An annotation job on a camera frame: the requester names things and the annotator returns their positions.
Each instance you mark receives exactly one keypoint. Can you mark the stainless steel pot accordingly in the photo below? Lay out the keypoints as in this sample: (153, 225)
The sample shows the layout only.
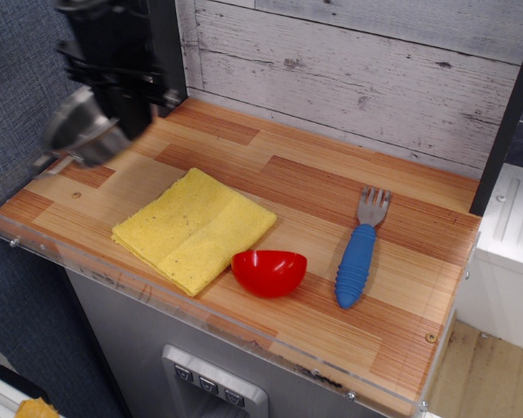
(79, 131)

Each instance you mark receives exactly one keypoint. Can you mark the red plastic bowl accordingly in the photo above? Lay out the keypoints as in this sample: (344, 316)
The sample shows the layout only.
(269, 273)

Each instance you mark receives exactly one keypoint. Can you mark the grey toy fridge cabinet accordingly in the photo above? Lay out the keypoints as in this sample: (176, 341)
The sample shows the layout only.
(166, 367)

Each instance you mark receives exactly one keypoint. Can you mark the black vertical post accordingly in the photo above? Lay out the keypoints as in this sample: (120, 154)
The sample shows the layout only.
(500, 148)
(167, 48)

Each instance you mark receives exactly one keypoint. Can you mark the black vertical post right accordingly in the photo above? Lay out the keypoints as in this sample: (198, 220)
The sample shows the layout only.
(500, 148)

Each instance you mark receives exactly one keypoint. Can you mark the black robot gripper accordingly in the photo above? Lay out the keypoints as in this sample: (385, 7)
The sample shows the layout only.
(112, 53)

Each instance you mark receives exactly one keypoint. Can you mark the white toy sink unit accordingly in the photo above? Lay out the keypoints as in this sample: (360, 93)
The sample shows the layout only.
(490, 296)

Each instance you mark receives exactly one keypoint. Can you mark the blue handled metal fork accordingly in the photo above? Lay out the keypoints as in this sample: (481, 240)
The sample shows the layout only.
(354, 268)

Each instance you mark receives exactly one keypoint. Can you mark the clear acrylic table guard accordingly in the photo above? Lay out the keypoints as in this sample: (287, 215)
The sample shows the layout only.
(381, 352)

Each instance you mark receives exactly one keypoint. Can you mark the yellow object bottom left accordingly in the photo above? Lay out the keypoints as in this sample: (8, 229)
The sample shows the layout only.
(36, 408)

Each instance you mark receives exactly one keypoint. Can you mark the yellow folded cloth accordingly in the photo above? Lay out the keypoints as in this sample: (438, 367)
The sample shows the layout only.
(190, 233)

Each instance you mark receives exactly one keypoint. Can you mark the black vertical post left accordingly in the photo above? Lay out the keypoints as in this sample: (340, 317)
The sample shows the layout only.
(167, 48)

